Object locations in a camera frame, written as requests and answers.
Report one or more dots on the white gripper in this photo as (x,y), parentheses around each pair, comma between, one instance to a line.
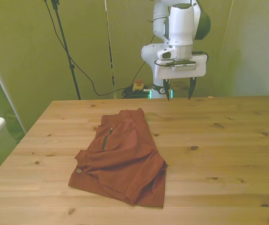
(183,73)

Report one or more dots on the rust red shorts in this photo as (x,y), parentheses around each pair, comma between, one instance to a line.
(125,159)

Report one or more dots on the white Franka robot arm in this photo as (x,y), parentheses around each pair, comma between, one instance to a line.
(181,23)

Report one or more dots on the yellow emergency stop button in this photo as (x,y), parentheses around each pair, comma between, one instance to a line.
(138,87)

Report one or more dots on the thin white vertical pole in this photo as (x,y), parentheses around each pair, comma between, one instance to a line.
(110,58)

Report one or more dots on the black tripod stand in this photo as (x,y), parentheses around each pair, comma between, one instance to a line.
(65,44)

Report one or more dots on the white slanted beam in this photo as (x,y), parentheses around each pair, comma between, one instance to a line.
(2,86)

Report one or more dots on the grey wrist camera bar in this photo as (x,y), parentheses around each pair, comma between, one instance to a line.
(184,67)

